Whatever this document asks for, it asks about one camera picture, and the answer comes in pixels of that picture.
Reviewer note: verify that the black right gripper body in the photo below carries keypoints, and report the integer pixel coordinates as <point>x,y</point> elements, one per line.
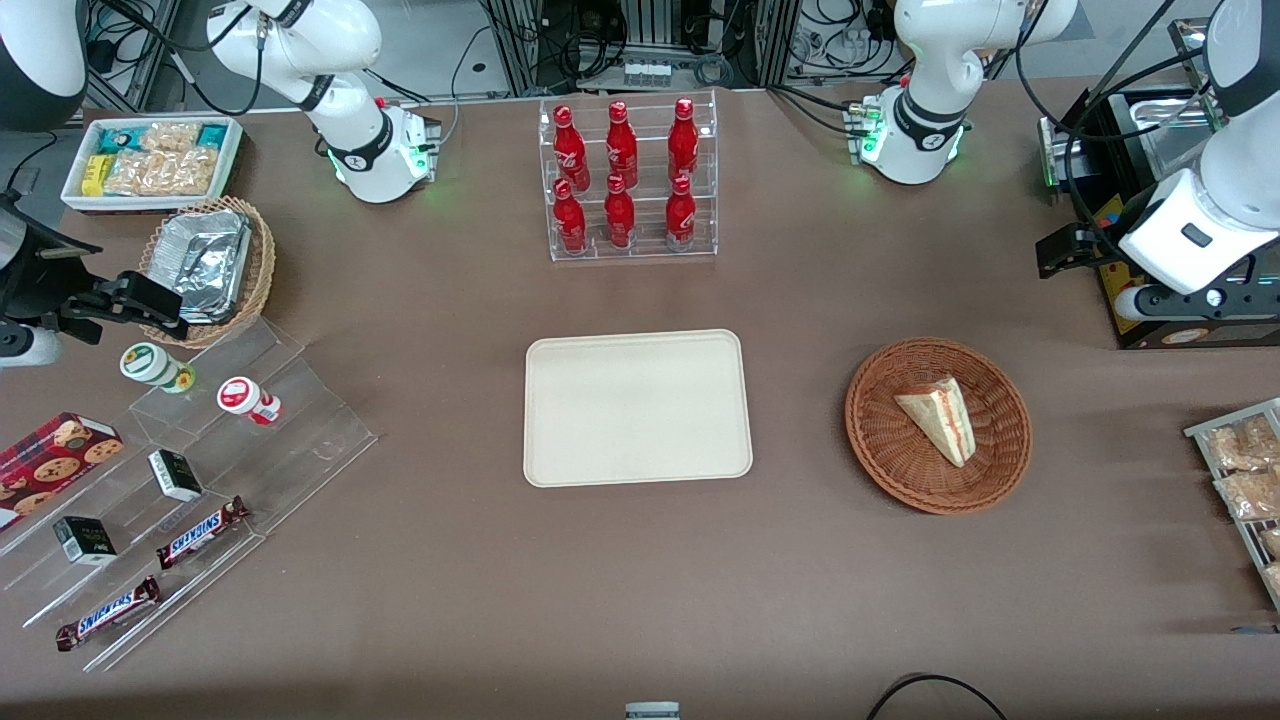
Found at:
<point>30,281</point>

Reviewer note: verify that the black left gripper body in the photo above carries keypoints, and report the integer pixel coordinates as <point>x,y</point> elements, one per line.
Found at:
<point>1098,243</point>

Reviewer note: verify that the triangle sandwich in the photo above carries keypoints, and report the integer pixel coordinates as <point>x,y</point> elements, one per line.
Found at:
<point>940,418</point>

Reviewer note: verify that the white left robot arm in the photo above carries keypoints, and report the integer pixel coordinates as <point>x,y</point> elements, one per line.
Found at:
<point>925,100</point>

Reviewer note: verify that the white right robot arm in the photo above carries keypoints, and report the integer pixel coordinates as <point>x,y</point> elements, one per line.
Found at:
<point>350,110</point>

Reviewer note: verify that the aluminium foil tray stack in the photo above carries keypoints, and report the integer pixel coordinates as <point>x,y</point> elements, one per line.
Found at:
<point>205,265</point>

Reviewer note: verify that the light wicker basket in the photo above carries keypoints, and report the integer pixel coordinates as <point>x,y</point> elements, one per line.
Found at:
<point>262,270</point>

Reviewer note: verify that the tray of packaged crackers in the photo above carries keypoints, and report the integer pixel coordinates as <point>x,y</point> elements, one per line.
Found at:
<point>1195,432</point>

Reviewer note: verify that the brown round wicker basket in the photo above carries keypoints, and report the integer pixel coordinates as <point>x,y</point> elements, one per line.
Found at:
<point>900,450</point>

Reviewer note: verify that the beige plastic tray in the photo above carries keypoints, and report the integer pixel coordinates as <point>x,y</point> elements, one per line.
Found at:
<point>638,410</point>

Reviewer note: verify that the green lid yogurt cup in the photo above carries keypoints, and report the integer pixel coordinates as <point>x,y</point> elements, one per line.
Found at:
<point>145,362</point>

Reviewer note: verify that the white snack bin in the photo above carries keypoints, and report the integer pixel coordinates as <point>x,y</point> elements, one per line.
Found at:
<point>72,195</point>

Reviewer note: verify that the yellow snack pack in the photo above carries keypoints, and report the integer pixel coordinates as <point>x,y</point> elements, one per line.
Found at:
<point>95,175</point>

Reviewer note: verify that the steel warmer pan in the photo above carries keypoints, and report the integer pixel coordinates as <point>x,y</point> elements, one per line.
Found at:
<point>1165,130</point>

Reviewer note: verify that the red lid yogurt cup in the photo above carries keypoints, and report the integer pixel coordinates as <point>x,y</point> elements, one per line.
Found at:
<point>240,395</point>

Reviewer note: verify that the black food warmer cabinet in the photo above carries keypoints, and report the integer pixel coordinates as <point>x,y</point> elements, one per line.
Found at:
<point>1200,338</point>

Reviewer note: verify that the large clear cracker bag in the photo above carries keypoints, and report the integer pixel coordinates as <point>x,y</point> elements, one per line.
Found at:
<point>165,172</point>

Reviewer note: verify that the red tartan cookie box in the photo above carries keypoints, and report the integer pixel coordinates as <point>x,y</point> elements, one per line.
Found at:
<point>55,465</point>

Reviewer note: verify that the teal snack pack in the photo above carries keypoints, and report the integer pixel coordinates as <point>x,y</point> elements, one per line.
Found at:
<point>118,138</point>
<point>212,135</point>

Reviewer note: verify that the small clear cracker bag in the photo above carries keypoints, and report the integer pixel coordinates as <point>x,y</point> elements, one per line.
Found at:
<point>170,135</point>

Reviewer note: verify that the small black box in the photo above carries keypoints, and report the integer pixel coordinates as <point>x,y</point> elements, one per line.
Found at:
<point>85,540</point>
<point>175,475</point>

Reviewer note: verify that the clear acrylic stepped shelf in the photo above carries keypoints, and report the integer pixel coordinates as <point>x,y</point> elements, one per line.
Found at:
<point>300,440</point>

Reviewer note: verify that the Snickers bar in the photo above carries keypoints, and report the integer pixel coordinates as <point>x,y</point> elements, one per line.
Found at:
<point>200,533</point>
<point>108,612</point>

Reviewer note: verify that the clear fried snack bag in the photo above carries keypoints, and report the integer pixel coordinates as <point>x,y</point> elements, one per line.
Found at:
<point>1250,493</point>
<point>1240,445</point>
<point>1273,580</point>
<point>1272,542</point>

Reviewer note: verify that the red cola bottle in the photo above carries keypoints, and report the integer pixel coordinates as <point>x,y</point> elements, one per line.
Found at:
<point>683,140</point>
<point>569,220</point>
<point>681,215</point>
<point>621,145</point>
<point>619,215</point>
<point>570,150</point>

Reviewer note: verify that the white power strip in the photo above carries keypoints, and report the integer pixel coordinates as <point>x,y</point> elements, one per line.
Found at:
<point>648,72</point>

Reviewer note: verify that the aluminium equipment rack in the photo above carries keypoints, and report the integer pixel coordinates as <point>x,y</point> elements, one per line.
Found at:
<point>525,60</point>

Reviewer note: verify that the clear acrylic bottle rack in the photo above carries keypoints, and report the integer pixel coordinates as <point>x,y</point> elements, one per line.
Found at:
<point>596,225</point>

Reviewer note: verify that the small grey device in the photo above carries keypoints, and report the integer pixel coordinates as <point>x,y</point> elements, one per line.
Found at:
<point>652,712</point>

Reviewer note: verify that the aluminium frame post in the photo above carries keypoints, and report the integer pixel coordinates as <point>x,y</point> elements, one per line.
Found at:
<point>155,55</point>

